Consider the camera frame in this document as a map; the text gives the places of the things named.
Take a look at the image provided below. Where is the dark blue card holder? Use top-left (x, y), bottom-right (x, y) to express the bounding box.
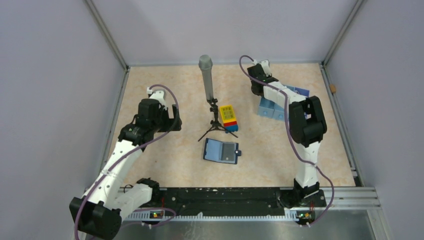
top-left (202, 138), bottom-right (242, 165)

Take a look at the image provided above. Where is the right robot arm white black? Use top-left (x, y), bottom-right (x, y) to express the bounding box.
top-left (247, 60), bottom-right (327, 206)

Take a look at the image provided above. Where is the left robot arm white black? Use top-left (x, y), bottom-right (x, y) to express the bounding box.
top-left (69, 96), bottom-right (182, 240)

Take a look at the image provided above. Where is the light blue drawer left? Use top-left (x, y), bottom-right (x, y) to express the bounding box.
top-left (257, 97), bottom-right (276, 119)

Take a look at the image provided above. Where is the light blue drawer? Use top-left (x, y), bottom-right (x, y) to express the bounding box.
top-left (272, 97), bottom-right (285, 122)
top-left (257, 97), bottom-right (276, 119)

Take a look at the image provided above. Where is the light blue drawer middle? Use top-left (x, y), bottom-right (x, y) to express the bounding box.
top-left (272, 97), bottom-right (285, 122)

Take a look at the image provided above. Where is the black tripod stand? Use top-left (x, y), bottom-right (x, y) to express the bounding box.
top-left (197, 98), bottom-right (238, 142)

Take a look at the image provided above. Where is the grey microphone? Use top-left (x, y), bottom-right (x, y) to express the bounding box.
top-left (198, 54), bottom-right (214, 101)

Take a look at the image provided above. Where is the yellow red blue toy block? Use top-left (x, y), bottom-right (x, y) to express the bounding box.
top-left (219, 105), bottom-right (239, 133)

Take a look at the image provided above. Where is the purple drawer right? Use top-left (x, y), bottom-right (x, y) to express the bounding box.
top-left (293, 87), bottom-right (310, 98)

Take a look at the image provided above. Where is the small wooden knob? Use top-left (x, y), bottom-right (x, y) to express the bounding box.
top-left (328, 83), bottom-right (337, 94)

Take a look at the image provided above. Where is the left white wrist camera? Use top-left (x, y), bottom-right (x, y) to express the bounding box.
top-left (146, 87), bottom-right (168, 108)

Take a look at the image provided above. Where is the white cable duct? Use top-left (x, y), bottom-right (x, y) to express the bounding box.
top-left (124, 211), bottom-right (299, 222)

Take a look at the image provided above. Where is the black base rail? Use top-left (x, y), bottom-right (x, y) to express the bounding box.
top-left (129, 187), bottom-right (327, 218)

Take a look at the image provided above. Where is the aluminium frame front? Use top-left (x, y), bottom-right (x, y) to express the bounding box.
top-left (115, 187), bottom-right (393, 240)

